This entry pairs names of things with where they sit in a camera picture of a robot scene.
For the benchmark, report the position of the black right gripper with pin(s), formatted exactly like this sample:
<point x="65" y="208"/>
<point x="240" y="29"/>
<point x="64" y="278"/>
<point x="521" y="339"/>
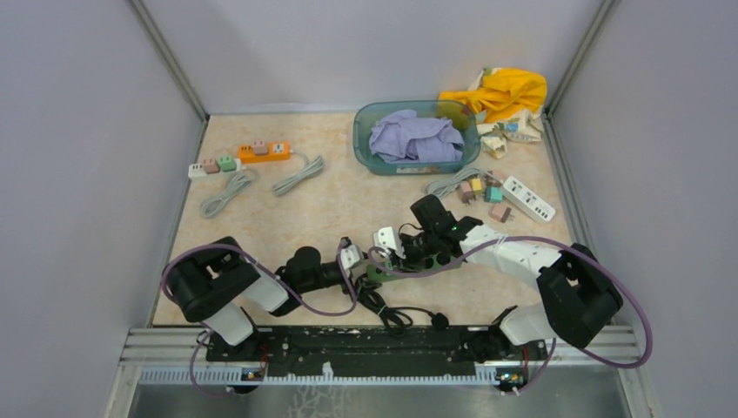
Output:
<point x="408" y="259"/>

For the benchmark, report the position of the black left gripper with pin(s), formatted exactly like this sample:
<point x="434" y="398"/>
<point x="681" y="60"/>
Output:
<point x="345" y="287"/>

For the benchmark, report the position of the green power strip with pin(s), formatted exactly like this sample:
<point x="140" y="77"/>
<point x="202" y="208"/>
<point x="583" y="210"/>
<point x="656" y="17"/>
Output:
<point x="396" y="268"/>

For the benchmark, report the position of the yellow usb charger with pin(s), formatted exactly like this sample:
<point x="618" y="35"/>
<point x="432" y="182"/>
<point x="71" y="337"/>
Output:
<point x="477" y="186"/>

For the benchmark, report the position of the teal usb charger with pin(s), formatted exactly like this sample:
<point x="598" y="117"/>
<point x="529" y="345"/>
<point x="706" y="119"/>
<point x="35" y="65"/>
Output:
<point x="493" y="195"/>

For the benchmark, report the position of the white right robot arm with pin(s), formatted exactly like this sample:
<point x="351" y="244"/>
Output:
<point x="577" y="298"/>

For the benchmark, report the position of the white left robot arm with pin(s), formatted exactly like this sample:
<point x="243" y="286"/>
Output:
<point x="205" y="281"/>

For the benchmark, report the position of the teal plastic basin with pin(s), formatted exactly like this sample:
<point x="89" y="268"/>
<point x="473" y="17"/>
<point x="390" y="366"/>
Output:
<point x="461" y="116"/>

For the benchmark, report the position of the purple cloth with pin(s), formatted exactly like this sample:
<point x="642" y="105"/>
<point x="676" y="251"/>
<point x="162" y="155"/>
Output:
<point x="404" y="137"/>

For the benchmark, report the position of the orange power strip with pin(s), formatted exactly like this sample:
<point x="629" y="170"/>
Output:
<point x="278" y="151"/>

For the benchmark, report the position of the green charger on white strip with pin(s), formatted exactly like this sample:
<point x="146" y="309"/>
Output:
<point x="227" y="163"/>

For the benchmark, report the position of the white patterned cloth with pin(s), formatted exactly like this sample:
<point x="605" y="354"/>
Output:
<point x="524" y="127"/>

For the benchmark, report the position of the pink charger on white strip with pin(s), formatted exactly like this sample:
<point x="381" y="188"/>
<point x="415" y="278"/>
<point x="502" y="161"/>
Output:
<point x="210" y="166"/>

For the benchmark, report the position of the small white power strip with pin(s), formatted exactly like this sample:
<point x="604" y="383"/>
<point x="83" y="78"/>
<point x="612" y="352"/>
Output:
<point x="196" y="173"/>

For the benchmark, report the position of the yellow cloth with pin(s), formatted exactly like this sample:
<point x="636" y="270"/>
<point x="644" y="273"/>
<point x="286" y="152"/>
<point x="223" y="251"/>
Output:
<point x="502" y="93"/>

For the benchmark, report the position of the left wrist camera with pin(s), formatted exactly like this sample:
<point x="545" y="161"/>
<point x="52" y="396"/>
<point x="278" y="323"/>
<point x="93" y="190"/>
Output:
<point x="349" y="255"/>

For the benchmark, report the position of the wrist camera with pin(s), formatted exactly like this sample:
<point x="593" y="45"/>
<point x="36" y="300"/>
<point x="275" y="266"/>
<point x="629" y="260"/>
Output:
<point x="389" y="243"/>
<point x="349" y="255"/>

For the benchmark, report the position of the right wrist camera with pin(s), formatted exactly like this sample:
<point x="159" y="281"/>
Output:
<point x="389" y="243"/>

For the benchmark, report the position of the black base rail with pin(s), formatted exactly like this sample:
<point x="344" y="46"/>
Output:
<point x="372" y="352"/>

